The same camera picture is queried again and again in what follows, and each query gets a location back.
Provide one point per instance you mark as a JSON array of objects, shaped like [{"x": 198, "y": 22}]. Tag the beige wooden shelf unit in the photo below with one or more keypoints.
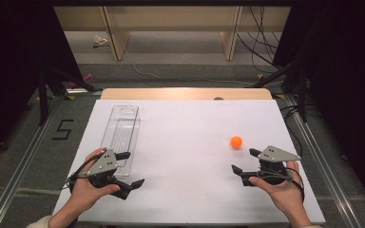
[{"x": 171, "y": 19}]

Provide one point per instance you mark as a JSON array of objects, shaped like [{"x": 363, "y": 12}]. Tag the yellow tape piece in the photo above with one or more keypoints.
[
  {"x": 260, "y": 76},
  {"x": 280, "y": 96},
  {"x": 70, "y": 97}
]

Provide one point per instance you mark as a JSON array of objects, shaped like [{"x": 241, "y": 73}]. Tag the clear plastic tray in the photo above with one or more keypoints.
[{"x": 122, "y": 133}]

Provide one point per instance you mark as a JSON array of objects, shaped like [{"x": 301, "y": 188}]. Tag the orange ball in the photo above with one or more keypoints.
[{"x": 236, "y": 142}]

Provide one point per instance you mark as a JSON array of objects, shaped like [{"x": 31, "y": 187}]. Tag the crumpled white paper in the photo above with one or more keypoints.
[{"x": 99, "y": 41}]

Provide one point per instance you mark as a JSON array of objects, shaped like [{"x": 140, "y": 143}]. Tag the person's left hand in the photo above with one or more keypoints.
[{"x": 84, "y": 194}]

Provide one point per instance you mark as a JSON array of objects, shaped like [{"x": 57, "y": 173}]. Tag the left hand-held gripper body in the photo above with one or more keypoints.
[{"x": 103, "y": 164}]

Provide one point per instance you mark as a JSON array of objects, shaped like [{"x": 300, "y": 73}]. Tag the white flat papers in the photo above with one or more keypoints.
[{"x": 77, "y": 91}]

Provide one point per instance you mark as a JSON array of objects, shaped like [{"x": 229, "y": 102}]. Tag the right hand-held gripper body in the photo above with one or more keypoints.
[{"x": 274, "y": 155}]

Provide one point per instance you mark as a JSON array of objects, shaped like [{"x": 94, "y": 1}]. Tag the pink object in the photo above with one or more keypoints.
[{"x": 89, "y": 77}]

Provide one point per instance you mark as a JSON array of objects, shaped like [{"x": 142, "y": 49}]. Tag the person's right hand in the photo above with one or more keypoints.
[{"x": 285, "y": 196}]

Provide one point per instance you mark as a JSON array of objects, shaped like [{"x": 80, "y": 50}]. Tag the light wooden table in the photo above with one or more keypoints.
[{"x": 171, "y": 93}]

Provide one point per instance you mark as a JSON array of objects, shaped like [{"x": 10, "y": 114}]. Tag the black curtain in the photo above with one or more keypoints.
[
  {"x": 6, "y": 63},
  {"x": 355, "y": 79}
]

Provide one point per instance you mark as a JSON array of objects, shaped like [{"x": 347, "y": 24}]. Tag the aluminium floor rail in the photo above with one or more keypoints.
[
  {"x": 30, "y": 148},
  {"x": 319, "y": 158}
]

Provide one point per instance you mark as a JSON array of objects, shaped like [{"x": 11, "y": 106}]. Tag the black metal stand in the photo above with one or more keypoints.
[
  {"x": 303, "y": 101},
  {"x": 43, "y": 101}
]

